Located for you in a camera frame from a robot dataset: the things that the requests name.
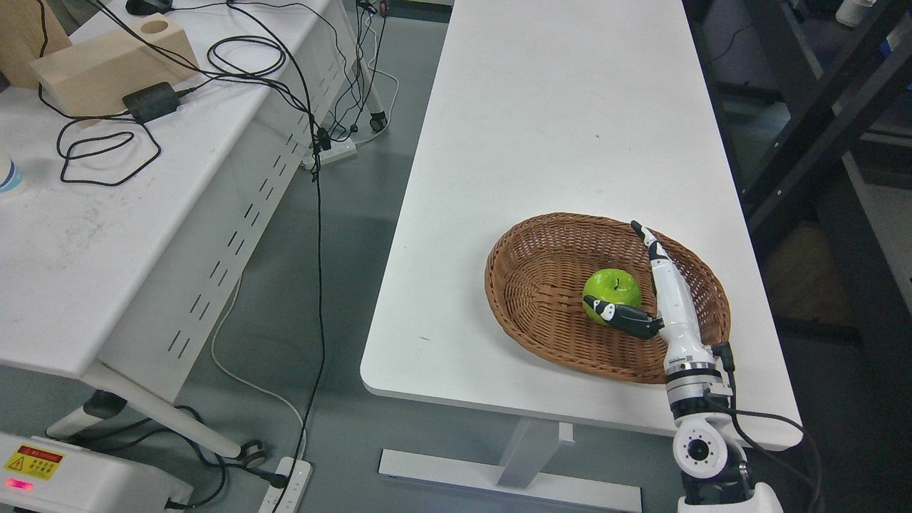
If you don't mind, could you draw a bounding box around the white box device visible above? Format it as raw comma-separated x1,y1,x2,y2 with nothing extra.
1,432,195,512

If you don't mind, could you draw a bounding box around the wooden block with hole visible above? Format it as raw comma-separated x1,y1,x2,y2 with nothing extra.
29,14,198,117

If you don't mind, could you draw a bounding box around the black power adapter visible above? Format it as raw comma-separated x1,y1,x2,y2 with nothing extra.
123,82,180,124

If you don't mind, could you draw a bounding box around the long black cable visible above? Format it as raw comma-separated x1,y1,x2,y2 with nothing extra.
93,0,328,513

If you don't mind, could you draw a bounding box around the white power strip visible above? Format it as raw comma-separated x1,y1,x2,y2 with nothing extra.
258,457,313,512
319,139,356,166

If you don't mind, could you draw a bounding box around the black metal shelf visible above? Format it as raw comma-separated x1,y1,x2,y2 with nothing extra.
680,0,912,513

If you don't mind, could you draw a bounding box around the white power strip far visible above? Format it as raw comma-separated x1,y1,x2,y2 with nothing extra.
319,139,356,166

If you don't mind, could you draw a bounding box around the white standing desk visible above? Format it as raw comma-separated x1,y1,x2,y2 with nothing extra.
361,1,799,512

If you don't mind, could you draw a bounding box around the green apple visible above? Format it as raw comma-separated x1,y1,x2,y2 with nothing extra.
582,267,642,309

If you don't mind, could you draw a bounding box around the brown wicker basket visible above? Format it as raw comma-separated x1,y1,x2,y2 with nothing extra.
484,212,732,385

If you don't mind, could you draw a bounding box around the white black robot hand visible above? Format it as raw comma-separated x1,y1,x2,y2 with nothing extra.
583,220,717,375

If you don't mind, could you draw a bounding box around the white folding table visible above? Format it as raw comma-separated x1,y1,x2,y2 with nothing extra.
2,1,356,459

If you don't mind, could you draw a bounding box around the white power strip near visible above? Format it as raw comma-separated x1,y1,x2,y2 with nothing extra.
258,457,313,512

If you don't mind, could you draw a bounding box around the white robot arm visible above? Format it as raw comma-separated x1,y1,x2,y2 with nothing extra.
665,342,784,512

